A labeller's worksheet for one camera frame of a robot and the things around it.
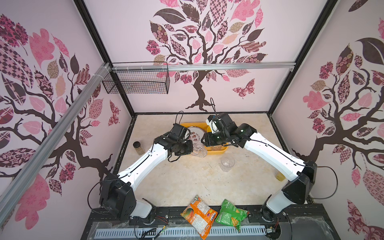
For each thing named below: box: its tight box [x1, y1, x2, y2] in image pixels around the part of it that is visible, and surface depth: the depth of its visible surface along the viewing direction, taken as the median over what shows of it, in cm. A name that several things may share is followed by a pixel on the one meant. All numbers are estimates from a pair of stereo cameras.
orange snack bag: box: [180, 195, 218, 240], surface depth 73 cm
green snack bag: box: [215, 199, 249, 233], surface depth 71 cm
